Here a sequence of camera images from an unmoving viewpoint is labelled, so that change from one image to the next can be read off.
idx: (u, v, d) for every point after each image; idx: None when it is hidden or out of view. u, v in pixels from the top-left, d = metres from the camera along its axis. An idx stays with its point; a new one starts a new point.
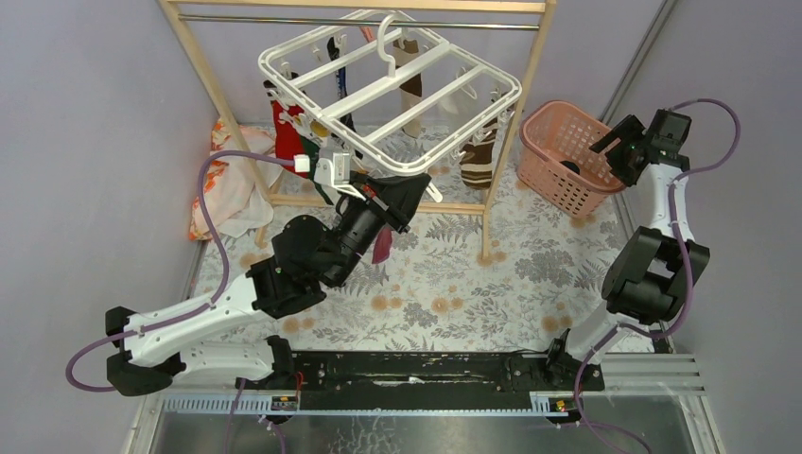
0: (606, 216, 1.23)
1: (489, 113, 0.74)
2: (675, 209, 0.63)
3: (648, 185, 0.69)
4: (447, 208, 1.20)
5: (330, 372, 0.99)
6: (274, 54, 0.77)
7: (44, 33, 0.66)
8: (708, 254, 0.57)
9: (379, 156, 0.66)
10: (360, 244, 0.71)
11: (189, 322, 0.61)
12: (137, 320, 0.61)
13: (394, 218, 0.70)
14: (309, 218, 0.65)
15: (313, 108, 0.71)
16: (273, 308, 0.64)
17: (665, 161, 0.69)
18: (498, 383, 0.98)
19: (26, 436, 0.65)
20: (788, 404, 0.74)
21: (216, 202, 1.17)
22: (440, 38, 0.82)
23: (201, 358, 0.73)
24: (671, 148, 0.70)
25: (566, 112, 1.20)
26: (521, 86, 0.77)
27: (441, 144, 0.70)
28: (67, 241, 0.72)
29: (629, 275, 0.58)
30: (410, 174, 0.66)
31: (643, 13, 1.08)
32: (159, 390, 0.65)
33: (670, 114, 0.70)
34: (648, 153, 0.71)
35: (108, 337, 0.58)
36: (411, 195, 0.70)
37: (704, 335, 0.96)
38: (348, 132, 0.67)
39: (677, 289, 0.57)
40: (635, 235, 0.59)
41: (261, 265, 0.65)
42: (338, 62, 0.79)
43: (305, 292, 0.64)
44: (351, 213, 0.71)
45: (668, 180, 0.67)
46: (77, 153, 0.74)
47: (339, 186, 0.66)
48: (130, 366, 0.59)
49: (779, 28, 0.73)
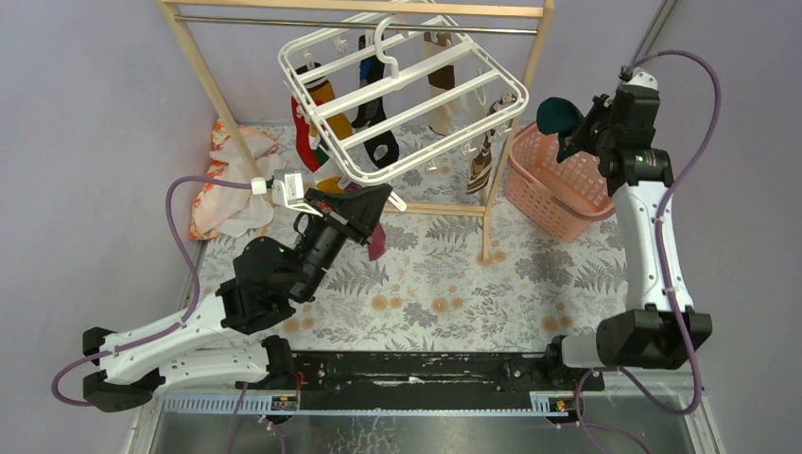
0: (597, 235, 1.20)
1: (478, 127, 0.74)
2: (667, 263, 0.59)
3: (631, 222, 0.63)
4: (446, 209, 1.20)
5: (330, 372, 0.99)
6: (294, 45, 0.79)
7: (44, 35, 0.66)
8: (710, 329, 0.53)
9: (345, 163, 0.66)
10: (324, 259, 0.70)
11: (160, 341, 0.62)
12: (113, 340, 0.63)
13: (356, 231, 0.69)
14: (266, 239, 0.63)
15: (308, 105, 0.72)
16: (242, 324, 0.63)
17: (642, 169, 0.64)
18: (498, 383, 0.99)
19: (25, 439, 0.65)
20: (789, 404, 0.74)
21: (216, 202, 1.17)
22: (463, 37, 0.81)
23: (183, 370, 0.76)
24: (644, 153, 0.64)
25: None
26: (528, 97, 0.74)
27: (412, 157, 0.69)
28: (65, 240, 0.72)
29: (628, 356, 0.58)
30: (370, 184, 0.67)
31: (644, 15, 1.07)
32: (139, 404, 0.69)
33: (638, 102, 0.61)
34: (621, 158, 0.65)
35: (85, 357, 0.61)
36: (372, 208, 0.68)
37: (704, 335, 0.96)
38: (327, 135, 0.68)
39: (681, 354, 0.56)
40: (630, 317, 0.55)
41: (229, 283, 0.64)
42: (353, 58, 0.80)
43: (272, 310, 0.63)
44: (313, 230, 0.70)
45: (652, 214, 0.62)
46: (77, 154, 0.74)
47: (293, 206, 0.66)
48: (105, 385, 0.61)
49: (779, 28, 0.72)
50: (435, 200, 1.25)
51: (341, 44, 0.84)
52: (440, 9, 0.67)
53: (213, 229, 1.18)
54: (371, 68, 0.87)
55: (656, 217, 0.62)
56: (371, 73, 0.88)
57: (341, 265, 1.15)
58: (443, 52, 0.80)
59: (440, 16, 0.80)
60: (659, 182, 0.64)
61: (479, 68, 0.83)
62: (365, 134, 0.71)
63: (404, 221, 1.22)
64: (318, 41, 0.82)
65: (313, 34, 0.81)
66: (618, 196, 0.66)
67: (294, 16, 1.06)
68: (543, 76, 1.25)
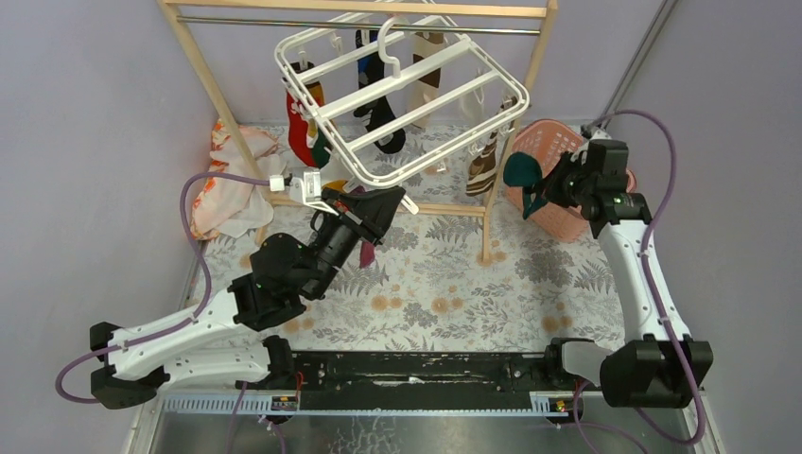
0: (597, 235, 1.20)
1: (482, 128, 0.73)
2: (659, 298, 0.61)
3: (618, 259, 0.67)
4: (445, 209, 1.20)
5: (330, 372, 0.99)
6: (290, 42, 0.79)
7: (45, 34, 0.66)
8: (710, 356, 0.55)
9: (354, 165, 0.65)
10: (338, 257, 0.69)
11: (169, 337, 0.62)
12: (121, 335, 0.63)
13: (369, 232, 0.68)
14: (285, 236, 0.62)
15: (311, 106, 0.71)
16: (253, 322, 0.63)
17: (621, 208, 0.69)
18: (498, 383, 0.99)
19: (26, 439, 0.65)
20: (789, 403, 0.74)
21: (216, 202, 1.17)
22: (462, 35, 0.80)
23: (187, 367, 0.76)
24: (621, 196, 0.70)
25: (556, 130, 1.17)
26: (529, 97, 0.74)
27: (421, 159, 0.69)
28: (66, 239, 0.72)
29: (635, 392, 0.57)
30: (382, 187, 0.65)
31: (643, 16, 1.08)
32: (143, 402, 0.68)
33: (611, 149, 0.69)
34: (601, 201, 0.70)
35: (93, 352, 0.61)
36: (386, 208, 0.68)
37: (703, 335, 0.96)
38: (334, 136, 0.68)
39: (687, 383, 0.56)
40: (631, 349, 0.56)
41: (241, 279, 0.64)
42: (349, 57, 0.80)
43: (285, 306, 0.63)
44: (327, 227, 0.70)
45: (637, 249, 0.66)
46: (78, 154, 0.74)
47: (312, 203, 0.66)
48: (113, 379, 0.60)
49: (779, 29, 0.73)
50: (435, 200, 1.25)
51: (336, 42, 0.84)
52: (440, 9, 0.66)
53: (213, 229, 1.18)
54: (369, 62, 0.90)
55: (641, 251, 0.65)
56: (371, 68, 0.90)
57: (341, 265, 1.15)
58: (441, 51, 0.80)
59: (436, 15, 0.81)
60: (640, 219, 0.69)
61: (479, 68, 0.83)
62: (371, 135, 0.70)
63: (404, 222, 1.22)
64: (313, 39, 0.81)
65: (310, 32, 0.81)
66: (604, 237, 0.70)
67: (295, 17, 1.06)
68: (543, 77, 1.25)
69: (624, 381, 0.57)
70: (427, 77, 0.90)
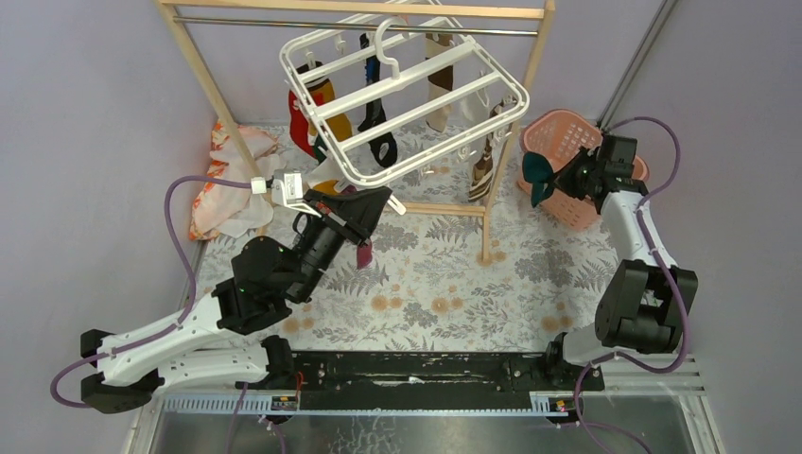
0: (598, 235, 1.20)
1: (477, 130, 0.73)
2: (652, 238, 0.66)
3: (617, 217, 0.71)
4: (445, 210, 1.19)
5: (330, 372, 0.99)
6: (297, 43, 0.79)
7: (44, 36, 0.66)
8: (696, 279, 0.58)
9: (343, 165, 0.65)
10: (322, 260, 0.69)
11: (157, 342, 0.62)
12: (110, 342, 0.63)
13: (354, 233, 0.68)
14: (265, 239, 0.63)
15: (308, 105, 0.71)
16: (238, 325, 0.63)
17: (623, 186, 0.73)
18: (498, 383, 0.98)
19: (26, 441, 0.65)
20: (788, 404, 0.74)
21: (215, 202, 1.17)
22: (466, 37, 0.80)
23: (183, 371, 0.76)
24: (625, 178, 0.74)
25: (569, 122, 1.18)
26: (528, 101, 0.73)
27: (411, 160, 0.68)
28: (64, 242, 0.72)
29: (624, 314, 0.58)
30: (368, 187, 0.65)
31: (643, 16, 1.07)
32: (139, 405, 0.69)
33: (618, 141, 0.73)
34: (605, 183, 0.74)
35: (82, 359, 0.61)
36: (371, 209, 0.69)
37: (703, 336, 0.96)
38: (326, 135, 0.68)
39: (674, 308, 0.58)
40: (621, 270, 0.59)
41: (225, 284, 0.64)
42: (352, 58, 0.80)
43: (269, 310, 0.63)
44: (311, 230, 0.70)
45: (633, 206, 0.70)
46: (78, 154, 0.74)
47: (291, 205, 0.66)
48: (102, 387, 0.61)
49: (779, 30, 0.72)
50: (435, 199, 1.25)
51: (341, 45, 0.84)
52: (437, 10, 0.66)
53: (213, 229, 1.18)
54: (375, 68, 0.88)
55: (637, 208, 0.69)
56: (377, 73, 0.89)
57: (341, 266, 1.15)
58: (445, 52, 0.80)
59: (443, 16, 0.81)
60: (636, 192, 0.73)
61: (482, 69, 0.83)
62: (364, 135, 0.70)
63: (404, 222, 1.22)
64: (320, 40, 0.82)
65: (316, 33, 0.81)
66: (605, 207, 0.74)
67: (294, 17, 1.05)
68: (543, 77, 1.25)
69: (617, 302, 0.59)
70: (438, 78, 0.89)
